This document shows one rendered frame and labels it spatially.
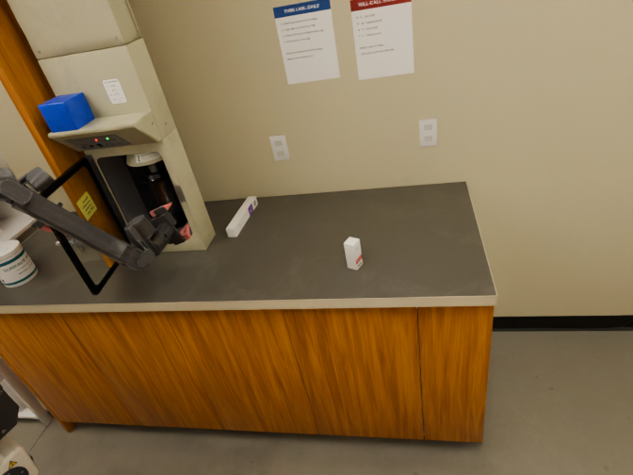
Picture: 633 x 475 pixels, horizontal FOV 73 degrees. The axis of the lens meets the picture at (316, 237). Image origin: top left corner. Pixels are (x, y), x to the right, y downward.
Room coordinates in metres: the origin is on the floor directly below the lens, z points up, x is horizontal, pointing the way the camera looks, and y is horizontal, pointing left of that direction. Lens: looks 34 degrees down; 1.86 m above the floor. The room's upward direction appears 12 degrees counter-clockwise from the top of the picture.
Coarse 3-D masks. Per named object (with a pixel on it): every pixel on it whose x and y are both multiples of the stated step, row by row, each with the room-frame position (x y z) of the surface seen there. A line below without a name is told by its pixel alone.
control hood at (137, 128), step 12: (96, 120) 1.47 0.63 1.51; (108, 120) 1.44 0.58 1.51; (120, 120) 1.41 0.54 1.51; (132, 120) 1.38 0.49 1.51; (144, 120) 1.39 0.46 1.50; (60, 132) 1.41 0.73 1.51; (72, 132) 1.39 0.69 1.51; (84, 132) 1.38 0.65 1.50; (96, 132) 1.37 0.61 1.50; (108, 132) 1.37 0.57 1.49; (120, 132) 1.37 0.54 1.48; (132, 132) 1.36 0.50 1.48; (144, 132) 1.37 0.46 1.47; (156, 132) 1.43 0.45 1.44; (72, 144) 1.46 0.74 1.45; (132, 144) 1.44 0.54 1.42
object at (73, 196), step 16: (80, 176) 1.43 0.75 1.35; (64, 192) 1.33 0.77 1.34; (80, 192) 1.40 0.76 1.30; (96, 192) 1.47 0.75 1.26; (64, 208) 1.29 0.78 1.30; (80, 208) 1.36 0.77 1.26; (96, 208) 1.43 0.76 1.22; (96, 224) 1.39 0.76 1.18; (112, 224) 1.46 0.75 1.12; (80, 256) 1.25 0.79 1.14; (96, 256) 1.31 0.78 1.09; (80, 272) 1.21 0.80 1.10; (96, 272) 1.27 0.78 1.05
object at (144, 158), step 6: (132, 156) 1.51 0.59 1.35; (138, 156) 1.50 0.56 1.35; (144, 156) 1.50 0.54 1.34; (150, 156) 1.50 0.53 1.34; (156, 156) 1.51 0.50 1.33; (126, 162) 1.55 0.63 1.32; (132, 162) 1.51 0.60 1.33; (138, 162) 1.50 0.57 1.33; (144, 162) 1.49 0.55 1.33; (150, 162) 1.49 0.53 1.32
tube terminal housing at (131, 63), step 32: (64, 64) 1.50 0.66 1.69; (96, 64) 1.48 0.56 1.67; (128, 64) 1.45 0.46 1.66; (96, 96) 1.49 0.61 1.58; (128, 96) 1.46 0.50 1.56; (160, 96) 1.52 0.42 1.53; (160, 128) 1.45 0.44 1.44; (96, 160) 1.52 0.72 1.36; (192, 192) 1.50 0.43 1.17; (192, 224) 1.45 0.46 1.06
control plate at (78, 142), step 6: (84, 138) 1.41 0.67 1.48; (90, 138) 1.41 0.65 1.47; (96, 138) 1.40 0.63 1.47; (102, 138) 1.40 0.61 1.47; (108, 138) 1.40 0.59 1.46; (114, 138) 1.40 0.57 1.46; (120, 138) 1.40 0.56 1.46; (78, 144) 1.45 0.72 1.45; (84, 144) 1.45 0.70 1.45; (90, 144) 1.45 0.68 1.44; (102, 144) 1.45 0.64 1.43; (108, 144) 1.44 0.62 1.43; (114, 144) 1.44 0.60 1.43; (120, 144) 1.44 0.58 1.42; (126, 144) 1.44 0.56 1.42
